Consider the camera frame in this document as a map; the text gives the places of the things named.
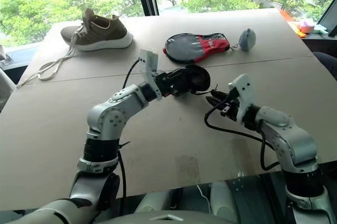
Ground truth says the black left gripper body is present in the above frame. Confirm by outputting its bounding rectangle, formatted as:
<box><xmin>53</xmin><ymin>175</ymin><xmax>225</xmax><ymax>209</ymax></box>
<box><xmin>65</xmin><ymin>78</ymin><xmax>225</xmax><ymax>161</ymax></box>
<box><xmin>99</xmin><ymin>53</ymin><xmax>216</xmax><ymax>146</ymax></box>
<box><xmin>154</xmin><ymin>69</ymin><xmax>185</xmax><ymax>98</ymax></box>

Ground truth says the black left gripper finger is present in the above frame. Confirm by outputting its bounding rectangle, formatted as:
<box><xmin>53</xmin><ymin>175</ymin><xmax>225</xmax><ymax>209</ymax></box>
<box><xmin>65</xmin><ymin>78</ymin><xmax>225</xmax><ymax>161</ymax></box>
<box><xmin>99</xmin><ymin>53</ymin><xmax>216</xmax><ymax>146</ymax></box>
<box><xmin>170</xmin><ymin>86</ymin><xmax>192</xmax><ymax>98</ymax></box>
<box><xmin>172</xmin><ymin>66</ymin><xmax>195</xmax><ymax>79</ymax></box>

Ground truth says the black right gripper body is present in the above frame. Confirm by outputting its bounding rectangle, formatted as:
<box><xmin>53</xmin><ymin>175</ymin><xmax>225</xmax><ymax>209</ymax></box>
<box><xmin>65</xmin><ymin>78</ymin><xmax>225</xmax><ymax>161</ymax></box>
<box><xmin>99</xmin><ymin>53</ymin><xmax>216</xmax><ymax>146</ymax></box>
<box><xmin>220</xmin><ymin>86</ymin><xmax>241</xmax><ymax>122</ymax></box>

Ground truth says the black drawstring pouch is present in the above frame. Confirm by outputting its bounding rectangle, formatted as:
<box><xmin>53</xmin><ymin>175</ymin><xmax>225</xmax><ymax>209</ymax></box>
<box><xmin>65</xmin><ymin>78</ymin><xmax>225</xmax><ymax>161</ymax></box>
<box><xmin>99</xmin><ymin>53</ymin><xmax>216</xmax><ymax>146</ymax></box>
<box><xmin>181</xmin><ymin>64</ymin><xmax>220</xmax><ymax>99</ymax></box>

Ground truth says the small grey round pouch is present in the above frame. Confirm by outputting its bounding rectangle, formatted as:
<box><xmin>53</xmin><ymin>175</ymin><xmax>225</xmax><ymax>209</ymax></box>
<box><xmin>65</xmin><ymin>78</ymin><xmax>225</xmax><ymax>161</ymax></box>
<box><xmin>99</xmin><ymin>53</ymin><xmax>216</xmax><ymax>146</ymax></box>
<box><xmin>231</xmin><ymin>27</ymin><xmax>257</xmax><ymax>52</ymax></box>

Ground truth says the black red paddle case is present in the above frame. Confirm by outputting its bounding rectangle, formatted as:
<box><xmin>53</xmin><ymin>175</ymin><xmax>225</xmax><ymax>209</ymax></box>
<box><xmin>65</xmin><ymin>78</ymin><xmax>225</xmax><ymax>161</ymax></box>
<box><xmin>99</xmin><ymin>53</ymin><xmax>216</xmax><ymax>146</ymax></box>
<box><xmin>163</xmin><ymin>32</ymin><xmax>231</xmax><ymax>65</ymax></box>

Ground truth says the brown sneaker with white sole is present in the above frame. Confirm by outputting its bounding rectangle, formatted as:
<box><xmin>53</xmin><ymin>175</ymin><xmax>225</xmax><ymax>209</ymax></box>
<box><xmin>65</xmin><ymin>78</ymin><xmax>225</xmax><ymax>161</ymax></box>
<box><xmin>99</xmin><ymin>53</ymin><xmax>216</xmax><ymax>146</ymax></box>
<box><xmin>16</xmin><ymin>7</ymin><xmax>134</xmax><ymax>88</ymax></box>

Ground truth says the white rounded robot leg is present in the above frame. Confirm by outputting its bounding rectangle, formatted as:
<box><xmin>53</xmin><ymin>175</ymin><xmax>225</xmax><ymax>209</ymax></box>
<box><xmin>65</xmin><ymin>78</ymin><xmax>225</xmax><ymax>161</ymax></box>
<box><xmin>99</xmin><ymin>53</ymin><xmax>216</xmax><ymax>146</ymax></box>
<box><xmin>209</xmin><ymin>180</ymin><xmax>238</xmax><ymax>222</ymax></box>
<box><xmin>133</xmin><ymin>190</ymin><xmax>172</xmax><ymax>215</ymax></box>

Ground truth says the dark rounded chair back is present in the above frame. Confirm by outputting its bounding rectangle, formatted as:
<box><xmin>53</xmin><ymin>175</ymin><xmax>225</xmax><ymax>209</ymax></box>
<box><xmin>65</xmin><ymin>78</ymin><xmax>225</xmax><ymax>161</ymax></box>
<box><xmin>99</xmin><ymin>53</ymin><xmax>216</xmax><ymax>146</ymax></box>
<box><xmin>312</xmin><ymin>51</ymin><xmax>337</xmax><ymax>80</ymax></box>

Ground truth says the light teal box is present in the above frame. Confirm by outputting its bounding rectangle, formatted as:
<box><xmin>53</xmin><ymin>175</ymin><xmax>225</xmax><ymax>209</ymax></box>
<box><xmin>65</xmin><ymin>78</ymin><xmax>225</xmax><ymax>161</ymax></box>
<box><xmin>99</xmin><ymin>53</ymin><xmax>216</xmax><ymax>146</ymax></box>
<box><xmin>314</xmin><ymin>24</ymin><xmax>330</xmax><ymax>35</ymax></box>

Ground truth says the grey robot torso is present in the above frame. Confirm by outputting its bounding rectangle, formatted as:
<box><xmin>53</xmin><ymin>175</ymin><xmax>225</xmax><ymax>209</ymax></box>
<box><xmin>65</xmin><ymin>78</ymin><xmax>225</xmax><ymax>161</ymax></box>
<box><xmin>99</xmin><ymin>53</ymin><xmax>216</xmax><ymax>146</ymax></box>
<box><xmin>98</xmin><ymin>209</ymin><xmax>239</xmax><ymax>224</ymax></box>

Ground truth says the dark monitor panel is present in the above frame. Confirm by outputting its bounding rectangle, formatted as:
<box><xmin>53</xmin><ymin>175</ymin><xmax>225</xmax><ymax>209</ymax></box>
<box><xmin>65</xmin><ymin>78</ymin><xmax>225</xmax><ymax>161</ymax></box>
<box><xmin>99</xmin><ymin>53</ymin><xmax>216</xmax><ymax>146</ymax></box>
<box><xmin>316</xmin><ymin>2</ymin><xmax>337</xmax><ymax>38</ymax></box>

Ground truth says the white chair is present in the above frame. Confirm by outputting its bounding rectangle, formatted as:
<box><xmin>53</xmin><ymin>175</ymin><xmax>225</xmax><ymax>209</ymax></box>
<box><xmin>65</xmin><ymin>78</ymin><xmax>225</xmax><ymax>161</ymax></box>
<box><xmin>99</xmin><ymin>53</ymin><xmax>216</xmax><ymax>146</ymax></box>
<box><xmin>0</xmin><ymin>67</ymin><xmax>17</xmax><ymax>113</ymax></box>

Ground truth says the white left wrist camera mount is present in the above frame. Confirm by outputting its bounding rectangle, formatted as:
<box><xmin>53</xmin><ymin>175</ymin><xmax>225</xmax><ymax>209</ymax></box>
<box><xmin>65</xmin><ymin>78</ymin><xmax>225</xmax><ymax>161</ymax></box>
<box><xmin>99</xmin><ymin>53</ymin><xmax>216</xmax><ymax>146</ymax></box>
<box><xmin>138</xmin><ymin>48</ymin><xmax>163</xmax><ymax>101</ymax></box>

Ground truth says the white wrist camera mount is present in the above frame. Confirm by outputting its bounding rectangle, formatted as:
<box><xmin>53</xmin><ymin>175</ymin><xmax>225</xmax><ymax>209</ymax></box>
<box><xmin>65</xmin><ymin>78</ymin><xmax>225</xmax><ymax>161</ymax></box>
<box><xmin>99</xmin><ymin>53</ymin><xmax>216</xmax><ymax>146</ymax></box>
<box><xmin>138</xmin><ymin>48</ymin><xmax>163</xmax><ymax>101</ymax></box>
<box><xmin>227</xmin><ymin>73</ymin><xmax>255</xmax><ymax>124</ymax></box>

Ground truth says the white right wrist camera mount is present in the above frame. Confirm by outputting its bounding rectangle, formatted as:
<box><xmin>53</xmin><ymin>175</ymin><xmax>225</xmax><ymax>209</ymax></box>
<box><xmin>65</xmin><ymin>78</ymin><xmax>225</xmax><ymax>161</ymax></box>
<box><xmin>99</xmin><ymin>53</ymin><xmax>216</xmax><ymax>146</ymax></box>
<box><xmin>227</xmin><ymin>73</ymin><xmax>255</xmax><ymax>124</ymax></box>

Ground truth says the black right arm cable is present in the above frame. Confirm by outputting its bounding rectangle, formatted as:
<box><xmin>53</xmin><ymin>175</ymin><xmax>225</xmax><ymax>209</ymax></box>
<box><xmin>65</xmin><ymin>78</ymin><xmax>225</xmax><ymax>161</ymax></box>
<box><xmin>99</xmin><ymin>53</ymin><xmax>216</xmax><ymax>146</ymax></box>
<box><xmin>204</xmin><ymin>102</ymin><xmax>281</xmax><ymax>171</ymax></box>

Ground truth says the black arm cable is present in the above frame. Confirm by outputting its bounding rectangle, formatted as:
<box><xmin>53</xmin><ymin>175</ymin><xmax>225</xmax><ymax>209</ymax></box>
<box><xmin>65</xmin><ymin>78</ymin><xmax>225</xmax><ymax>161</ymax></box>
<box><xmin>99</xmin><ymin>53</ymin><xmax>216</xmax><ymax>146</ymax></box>
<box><xmin>204</xmin><ymin>102</ymin><xmax>281</xmax><ymax>171</ymax></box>
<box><xmin>117</xmin><ymin>59</ymin><xmax>142</xmax><ymax>217</ymax></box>

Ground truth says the thin white cable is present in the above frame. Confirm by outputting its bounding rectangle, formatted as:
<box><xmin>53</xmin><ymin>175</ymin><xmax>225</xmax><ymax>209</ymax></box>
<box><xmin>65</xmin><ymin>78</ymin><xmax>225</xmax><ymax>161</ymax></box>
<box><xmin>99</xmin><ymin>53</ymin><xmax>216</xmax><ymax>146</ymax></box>
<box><xmin>196</xmin><ymin>184</ymin><xmax>212</xmax><ymax>213</ymax></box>

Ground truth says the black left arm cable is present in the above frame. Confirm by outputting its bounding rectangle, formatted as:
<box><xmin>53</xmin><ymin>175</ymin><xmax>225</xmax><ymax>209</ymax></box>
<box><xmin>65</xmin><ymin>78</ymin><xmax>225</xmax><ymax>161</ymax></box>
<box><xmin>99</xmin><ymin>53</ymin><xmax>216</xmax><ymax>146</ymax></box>
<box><xmin>117</xmin><ymin>59</ymin><xmax>142</xmax><ymax>217</ymax></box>

